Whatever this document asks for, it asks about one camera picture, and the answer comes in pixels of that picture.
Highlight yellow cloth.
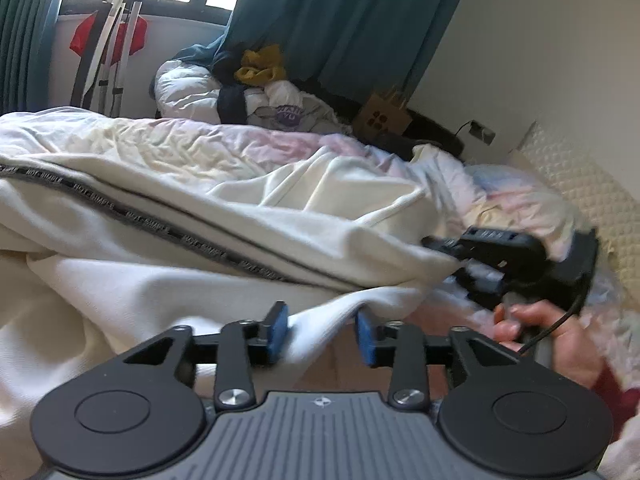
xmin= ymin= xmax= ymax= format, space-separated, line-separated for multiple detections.
xmin=235 ymin=44 xmax=287 ymax=86

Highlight cream textured pillow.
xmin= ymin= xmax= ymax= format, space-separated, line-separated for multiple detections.
xmin=510 ymin=121 xmax=640 ymax=311

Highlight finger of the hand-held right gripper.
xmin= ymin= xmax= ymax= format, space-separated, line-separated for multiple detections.
xmin=422 ymin=227 xmax=503 ymax=267
xmin=452 ymin=260 xmax=507 ymax=312

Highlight person's right hand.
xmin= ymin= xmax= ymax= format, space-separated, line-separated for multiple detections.
xmin=492 ymin=300 xmax=608 ymax=390

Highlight brown cardboard box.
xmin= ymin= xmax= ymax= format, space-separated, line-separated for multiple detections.
xmin=352 ymin=87 xmax=413 ymax=136

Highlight black bag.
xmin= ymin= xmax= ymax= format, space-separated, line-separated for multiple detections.
xmin=380 ymin=107 xmax=467 ymax=162

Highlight wall socket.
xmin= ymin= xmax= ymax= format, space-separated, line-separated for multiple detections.
xmin=452 ymin=119 xmax=497 ymax=147

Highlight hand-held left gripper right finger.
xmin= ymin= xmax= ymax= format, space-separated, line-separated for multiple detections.
xmin=354 ymin=307 xmax=523 ymax=413

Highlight white pants with black band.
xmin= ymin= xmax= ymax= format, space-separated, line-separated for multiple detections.
xmin=0 ymin=149 xmax=461 ymax=480

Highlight dark navy cloth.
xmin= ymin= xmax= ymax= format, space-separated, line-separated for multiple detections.
xmin=216 ymin=85 xmax=249 ymax=124

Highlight narrow teal curtain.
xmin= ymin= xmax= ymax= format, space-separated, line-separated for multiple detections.
xmin=0 ymin=0 xmax=81 ymax=116

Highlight pastel pink white blanket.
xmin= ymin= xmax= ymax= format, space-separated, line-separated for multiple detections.
xmin=0 ymin=106 xmax=640 ymax=361

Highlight large teal curtain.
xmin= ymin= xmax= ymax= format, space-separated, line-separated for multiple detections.
xmin=172 ymin=0 xmax=478 ymax=107

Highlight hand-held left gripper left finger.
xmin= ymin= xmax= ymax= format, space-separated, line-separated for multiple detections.
xmin=122 ymin=302 xmax=290 ymax=411

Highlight red cloth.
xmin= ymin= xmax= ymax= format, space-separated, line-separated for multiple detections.
xmin=70 ymin=12 xmax=149 ymax=67

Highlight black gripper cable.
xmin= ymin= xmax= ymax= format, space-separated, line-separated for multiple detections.
xmin=517 ymin=292 xmax=587 ymax=356

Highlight pile of clothes and duvet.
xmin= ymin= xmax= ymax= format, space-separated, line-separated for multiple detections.
xmin=150 ymin=57 xmax=351 ymax=136

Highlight white shirt with purple print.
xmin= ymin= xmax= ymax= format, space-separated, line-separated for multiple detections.
xmin=245 ymin=80 xmax=347 ymax=134

